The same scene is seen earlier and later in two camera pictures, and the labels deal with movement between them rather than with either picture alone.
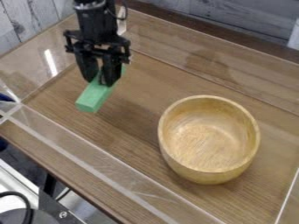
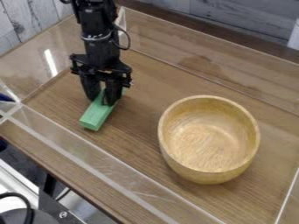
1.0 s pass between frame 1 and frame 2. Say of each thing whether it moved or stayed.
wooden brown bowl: stayed
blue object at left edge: stayed
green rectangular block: moved
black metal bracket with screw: stayed
